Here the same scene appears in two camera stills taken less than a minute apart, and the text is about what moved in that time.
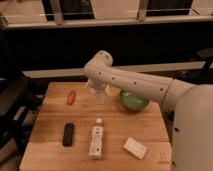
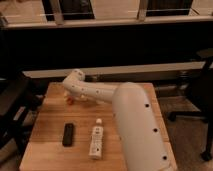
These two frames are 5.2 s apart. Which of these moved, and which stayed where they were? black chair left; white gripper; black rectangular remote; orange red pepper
Moved: white gripper
Stayed: black chair left; orange red pepper; black rectangular remote
